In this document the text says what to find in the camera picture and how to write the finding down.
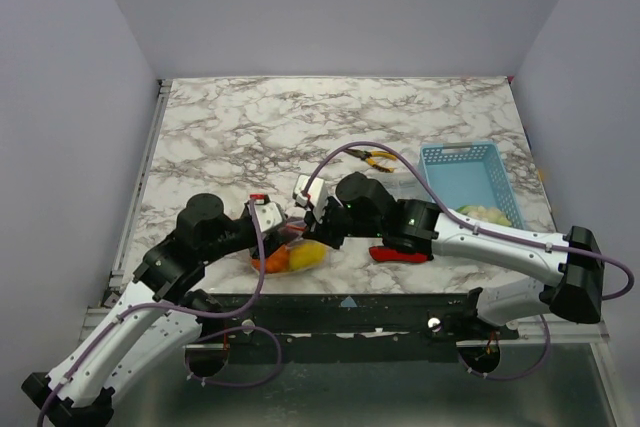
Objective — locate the yellow lemon squash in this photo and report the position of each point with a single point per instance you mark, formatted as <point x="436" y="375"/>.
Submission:
<point x="306" y="254"/>

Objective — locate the yellow handled pliers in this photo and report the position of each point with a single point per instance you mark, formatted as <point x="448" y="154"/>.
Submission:
<point x="371" y="158"/>

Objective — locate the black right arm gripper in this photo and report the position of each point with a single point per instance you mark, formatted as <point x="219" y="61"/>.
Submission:
<point x="323" y="229"/>

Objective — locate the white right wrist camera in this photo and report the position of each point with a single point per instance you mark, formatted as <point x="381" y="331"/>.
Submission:
<point x="313" y="197"/>

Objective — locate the clear zip bag orange zipper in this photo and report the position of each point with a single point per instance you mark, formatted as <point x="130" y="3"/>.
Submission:
<point x="298" y="226"/>

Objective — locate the red black utility knife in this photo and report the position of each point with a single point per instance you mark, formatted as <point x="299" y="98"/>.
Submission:
<point x="383" y="254"/>

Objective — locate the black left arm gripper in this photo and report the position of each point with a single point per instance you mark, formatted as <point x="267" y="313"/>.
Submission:
<point x="269" y="241"/>

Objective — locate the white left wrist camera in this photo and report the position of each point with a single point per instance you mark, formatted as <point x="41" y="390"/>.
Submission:
<point x="268" y="214"/>

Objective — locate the black metal base rail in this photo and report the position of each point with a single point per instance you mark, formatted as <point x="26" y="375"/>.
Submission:
<point x="351" y="328"/>

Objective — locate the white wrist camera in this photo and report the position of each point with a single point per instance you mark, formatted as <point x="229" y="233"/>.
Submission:
<point x="268" y="214"/>
<point x="313" y="197"/>

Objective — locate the clear plastic screw box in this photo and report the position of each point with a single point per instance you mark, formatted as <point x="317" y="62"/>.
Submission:
<point x="402" y="185"/>

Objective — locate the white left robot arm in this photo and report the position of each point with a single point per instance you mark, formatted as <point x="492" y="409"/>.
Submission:
<point x="160" y="310"/>

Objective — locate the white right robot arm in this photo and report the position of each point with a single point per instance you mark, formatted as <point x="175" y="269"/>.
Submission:
<point x="561" y="274"/>

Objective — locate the light blue plastic basket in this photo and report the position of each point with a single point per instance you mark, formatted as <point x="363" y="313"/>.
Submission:
<point x="470" y="174"/>

